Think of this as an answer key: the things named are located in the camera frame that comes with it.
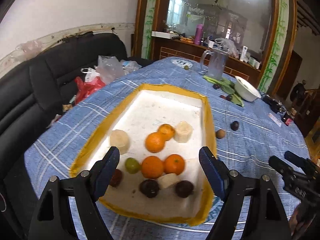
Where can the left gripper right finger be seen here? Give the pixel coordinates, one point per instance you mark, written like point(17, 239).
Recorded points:
point(229, 186)

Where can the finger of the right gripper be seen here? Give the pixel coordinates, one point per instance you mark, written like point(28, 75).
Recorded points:
point(281, 167)
point(303, 163)

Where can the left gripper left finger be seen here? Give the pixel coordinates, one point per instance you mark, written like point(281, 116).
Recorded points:
point(90, 185)

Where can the red jujube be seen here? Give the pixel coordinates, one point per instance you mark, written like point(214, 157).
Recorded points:
point(116, 178)

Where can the dark passion fruit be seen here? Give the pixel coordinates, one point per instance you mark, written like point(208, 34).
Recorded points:
point(235, 125)
point(149, 188)
point(184, 188)

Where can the green jujube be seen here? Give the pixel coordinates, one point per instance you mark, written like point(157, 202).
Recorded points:
point(132, 166)

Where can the orange mandarin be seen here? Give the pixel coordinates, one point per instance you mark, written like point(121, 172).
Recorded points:
point(152, 167)
point(167, 131)
point(174, 163)
point(154, 142)

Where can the small beige cylinder piece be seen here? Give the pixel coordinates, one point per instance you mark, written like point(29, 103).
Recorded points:
point(167, 180)

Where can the large beige cylinder piece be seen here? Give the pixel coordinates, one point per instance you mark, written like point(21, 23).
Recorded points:
point(183, 132)

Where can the person's right hand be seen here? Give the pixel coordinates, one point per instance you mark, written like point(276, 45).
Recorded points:
point(304, 222)

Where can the red black small box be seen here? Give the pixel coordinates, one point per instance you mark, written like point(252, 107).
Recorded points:
point(287, 118)

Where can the white pink paper card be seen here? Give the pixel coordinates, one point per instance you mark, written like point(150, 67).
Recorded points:
point(274, 119)

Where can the brown kiwi fruit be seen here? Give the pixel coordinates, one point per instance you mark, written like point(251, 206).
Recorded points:
point(220, 134)

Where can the dark passion fruit on table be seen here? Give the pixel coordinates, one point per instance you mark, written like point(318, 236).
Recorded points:
point(149, 188)

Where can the white bowl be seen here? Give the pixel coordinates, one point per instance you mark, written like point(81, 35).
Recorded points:
point(246, 90)

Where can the dark plum far right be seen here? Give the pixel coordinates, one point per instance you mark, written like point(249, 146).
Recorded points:
point(229, 98)

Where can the yellow-rimmed foam tray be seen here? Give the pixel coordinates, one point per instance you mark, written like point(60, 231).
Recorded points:
point(140, 114)

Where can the red plastic bag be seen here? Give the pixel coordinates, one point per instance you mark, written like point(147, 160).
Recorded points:
point(85, 89)

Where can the green leafy vegetables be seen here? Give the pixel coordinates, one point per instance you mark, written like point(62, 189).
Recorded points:
point(227, 86)

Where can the black leather sofa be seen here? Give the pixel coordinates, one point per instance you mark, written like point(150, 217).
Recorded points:
point(34, 92)

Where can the clear plastic bag on sofa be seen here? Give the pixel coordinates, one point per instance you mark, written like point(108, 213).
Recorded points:
point(110, 68)

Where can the clear plastic pitcher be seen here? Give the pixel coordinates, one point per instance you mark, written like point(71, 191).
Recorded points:
point(216, 65)

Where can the plastic bag on cabinet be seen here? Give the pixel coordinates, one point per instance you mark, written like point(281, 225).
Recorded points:
point(228, 46)

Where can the wooden cabinet with mirror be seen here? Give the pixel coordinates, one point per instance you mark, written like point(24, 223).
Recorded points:
point(266, 28)

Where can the purple bottle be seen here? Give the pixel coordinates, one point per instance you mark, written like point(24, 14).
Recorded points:
point(198, 34)

